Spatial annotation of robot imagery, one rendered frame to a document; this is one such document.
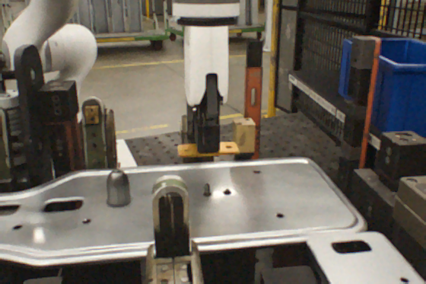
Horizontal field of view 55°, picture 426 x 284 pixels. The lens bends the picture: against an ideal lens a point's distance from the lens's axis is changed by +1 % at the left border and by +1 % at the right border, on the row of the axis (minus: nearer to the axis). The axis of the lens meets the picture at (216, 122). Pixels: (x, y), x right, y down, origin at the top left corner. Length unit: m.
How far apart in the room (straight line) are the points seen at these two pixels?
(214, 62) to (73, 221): 0.28
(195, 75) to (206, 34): 0.05
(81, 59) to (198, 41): 0.71
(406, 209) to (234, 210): 0.22
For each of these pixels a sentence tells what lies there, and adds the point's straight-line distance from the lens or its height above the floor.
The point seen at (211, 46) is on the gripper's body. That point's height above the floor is 1.22.
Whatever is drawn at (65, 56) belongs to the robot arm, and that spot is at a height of 1.10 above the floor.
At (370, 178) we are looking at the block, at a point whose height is 1.00.
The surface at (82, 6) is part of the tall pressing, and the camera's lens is 7.61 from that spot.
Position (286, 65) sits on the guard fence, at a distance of 3.62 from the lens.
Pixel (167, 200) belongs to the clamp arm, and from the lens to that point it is 0.39.
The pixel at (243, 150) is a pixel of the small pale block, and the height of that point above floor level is 1.02.
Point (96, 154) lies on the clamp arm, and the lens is 0.73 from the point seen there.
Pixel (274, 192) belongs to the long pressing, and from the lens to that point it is 0.62.
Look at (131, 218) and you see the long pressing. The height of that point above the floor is 1.00.
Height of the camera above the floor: 1.30
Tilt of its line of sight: 20 degrees down
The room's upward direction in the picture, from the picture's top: straight up
